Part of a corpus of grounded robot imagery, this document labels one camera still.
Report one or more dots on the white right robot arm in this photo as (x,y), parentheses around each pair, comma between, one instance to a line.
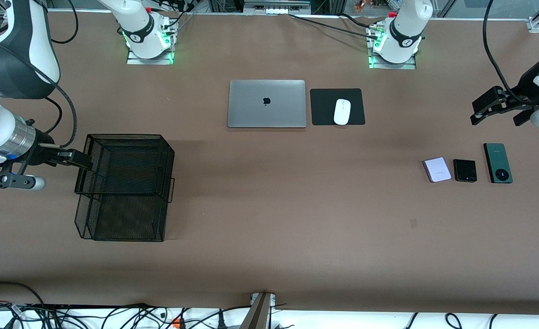
(18,45)

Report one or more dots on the silver closed laptop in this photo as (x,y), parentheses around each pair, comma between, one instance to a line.
(251,109)

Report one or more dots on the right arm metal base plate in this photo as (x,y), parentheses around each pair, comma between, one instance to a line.
(134,61)

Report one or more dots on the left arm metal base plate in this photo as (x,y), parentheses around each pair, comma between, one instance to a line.
(408,66)

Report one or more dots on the black mesh two-tier tray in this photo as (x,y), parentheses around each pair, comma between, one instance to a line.
(132,219)

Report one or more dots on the white flip phone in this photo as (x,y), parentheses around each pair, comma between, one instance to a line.
(437,170)

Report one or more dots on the black mouse pad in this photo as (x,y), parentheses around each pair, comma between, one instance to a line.
(324,114)

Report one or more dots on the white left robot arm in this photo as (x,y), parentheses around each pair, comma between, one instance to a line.
(402,41)

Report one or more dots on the aluminium profile post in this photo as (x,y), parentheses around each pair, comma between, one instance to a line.
(258,315)

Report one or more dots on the white computer mouse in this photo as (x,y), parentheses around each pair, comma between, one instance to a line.
(342,112)

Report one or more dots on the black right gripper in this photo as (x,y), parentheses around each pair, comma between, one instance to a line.
(43,151)

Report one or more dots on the white power strip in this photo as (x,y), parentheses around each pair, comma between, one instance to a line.
(276,10)

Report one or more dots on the green round-camera phone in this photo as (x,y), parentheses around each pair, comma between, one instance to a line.
(497,160)

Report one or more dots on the black flip phone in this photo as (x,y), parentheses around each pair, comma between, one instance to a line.
(465,170)

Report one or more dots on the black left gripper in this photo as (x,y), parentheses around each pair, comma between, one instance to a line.
(525,85)

